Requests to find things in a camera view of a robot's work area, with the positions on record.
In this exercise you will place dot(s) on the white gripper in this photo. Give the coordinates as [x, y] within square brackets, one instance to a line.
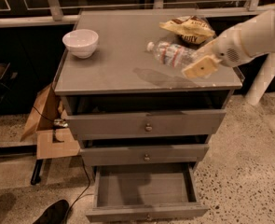
[227, 50]

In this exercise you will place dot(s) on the clear plastic water bottle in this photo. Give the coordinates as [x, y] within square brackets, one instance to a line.
[172, 54]

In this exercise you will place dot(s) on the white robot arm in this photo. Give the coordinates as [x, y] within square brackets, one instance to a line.
[257, 35]

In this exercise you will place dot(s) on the grey top drawer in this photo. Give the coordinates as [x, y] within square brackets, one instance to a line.
[145, 124]

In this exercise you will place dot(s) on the grey drawer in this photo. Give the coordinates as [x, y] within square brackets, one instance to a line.
[145, 192]
[145, 124]
[103, 156]

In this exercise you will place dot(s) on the grey wooden drawer cabinet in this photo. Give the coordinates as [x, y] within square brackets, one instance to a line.
[122, 77]

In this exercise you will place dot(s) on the grey middle drawer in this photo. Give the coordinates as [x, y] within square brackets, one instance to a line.
[103, 156]

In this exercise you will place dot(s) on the grey bottom drawer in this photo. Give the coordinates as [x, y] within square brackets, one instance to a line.
[145, 192]

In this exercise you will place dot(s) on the yellow chip bag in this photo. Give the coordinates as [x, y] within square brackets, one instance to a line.
[191, 29]

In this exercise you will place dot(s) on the white ceramic bowl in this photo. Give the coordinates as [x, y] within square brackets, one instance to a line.
[81, 43]

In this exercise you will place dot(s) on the brown cardboard box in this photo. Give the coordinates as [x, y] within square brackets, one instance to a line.
[51, 142]

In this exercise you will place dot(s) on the black metal stand leg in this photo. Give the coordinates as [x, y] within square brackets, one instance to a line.
[35, 179]

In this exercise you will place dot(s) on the black shoe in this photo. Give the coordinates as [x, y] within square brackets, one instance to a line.
[54, 214]

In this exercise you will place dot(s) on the white window railing frame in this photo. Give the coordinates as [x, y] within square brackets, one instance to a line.
[112, 10]

